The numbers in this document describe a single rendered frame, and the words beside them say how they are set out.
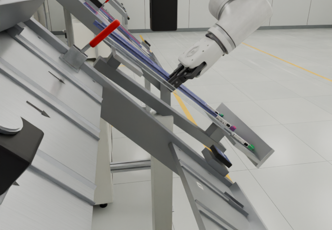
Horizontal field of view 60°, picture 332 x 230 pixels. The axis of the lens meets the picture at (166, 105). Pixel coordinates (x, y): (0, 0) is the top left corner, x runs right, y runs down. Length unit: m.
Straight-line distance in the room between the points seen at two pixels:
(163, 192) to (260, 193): 1.03
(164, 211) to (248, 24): 0.63
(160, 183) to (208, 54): 0.42
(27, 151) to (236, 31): 0.66
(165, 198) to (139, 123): 0.45
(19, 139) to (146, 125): 0.41
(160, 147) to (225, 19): 0.37
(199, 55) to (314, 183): 1.52
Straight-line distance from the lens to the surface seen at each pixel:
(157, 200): 0.96
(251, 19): 0.78
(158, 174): 0.90
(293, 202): 1.89
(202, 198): 0.49
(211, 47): 0.74
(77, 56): 0.49
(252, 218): 0.63
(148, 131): 0.58
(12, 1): 0.34
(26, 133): 0.18
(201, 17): 8.31
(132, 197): 1.79
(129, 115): 0.56
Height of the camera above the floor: 1.15
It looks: 22 degrees down
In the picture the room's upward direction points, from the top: straight up
